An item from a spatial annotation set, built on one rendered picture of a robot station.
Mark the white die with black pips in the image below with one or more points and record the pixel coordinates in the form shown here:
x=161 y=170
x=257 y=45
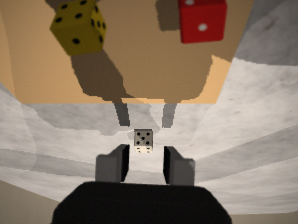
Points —
x=143 y=141

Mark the orange flat mat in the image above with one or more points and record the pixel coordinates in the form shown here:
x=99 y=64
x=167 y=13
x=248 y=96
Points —
x=142 y=60

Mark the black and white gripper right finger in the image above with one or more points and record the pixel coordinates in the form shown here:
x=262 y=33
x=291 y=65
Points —
x=178 y=170

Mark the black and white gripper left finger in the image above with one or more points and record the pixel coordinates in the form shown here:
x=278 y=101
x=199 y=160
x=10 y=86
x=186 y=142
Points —
x=113 y=167

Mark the red die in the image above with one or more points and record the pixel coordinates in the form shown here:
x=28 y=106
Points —
x=202 y=20

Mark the olive yellow die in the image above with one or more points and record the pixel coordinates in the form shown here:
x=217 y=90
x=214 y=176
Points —
x=79 y=27

